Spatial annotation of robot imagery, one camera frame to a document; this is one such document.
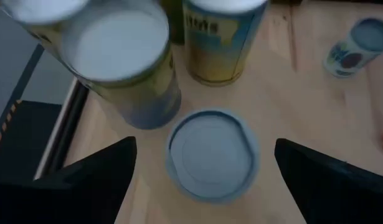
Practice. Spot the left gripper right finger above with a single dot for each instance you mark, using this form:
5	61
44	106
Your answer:
340	196

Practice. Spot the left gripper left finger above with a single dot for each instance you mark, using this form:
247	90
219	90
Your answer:
79	196

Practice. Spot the teal fish can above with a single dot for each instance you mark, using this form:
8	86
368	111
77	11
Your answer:
213	155

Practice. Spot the white can with purple fruit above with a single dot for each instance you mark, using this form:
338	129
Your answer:
347	59

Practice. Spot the tall yellow blue can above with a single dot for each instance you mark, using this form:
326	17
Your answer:
116	46

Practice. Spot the tall yellow green lettered can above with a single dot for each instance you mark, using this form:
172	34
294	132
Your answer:
216	53

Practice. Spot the black floor mat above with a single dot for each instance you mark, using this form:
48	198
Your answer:
23	140

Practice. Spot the black table edge frame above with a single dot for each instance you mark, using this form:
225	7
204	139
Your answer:
71	124

